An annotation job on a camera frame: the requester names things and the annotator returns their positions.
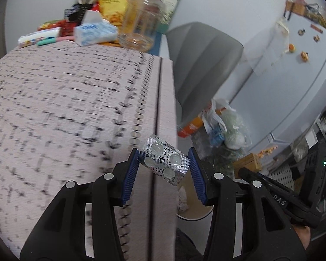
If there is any silver pill blister pack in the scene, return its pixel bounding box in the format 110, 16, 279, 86
138, 134, 191, 186

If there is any small brown cardboard box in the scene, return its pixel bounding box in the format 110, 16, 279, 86
232, 153, 262, 179

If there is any round white trash bin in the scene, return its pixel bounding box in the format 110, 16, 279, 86
176, 171, 213, 221

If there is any person's right hand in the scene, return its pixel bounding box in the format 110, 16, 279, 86
292, 224, 311, 250

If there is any bag of green vegetables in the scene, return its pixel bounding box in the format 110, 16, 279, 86
202, 145, 247, 177

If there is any orange paper bag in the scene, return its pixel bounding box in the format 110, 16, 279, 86
177, 110, 204, 138

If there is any white plastic bag with goods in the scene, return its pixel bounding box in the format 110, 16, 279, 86
202, 98, 252, 150

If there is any grey upholstered chair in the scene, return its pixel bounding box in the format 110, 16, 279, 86
166, 22, 244, 127

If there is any white refrigerator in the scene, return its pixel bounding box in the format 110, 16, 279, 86
231, 14, 326, 153

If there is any mesh bag on fridge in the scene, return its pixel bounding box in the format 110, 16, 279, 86
240, 18, 290, 76

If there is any blue tissue pack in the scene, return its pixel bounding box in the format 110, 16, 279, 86
73, 10, 118, 46

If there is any teal marker pen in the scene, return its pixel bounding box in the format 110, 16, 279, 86
36, 36, 75, 46

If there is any clear plastic jug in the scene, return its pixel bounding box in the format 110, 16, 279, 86
118, 0, 165, 52

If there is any white tube package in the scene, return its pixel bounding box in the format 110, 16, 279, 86
17, 27, 62, 48

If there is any green tall box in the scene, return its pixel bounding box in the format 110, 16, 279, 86
157, 0, 180, 34

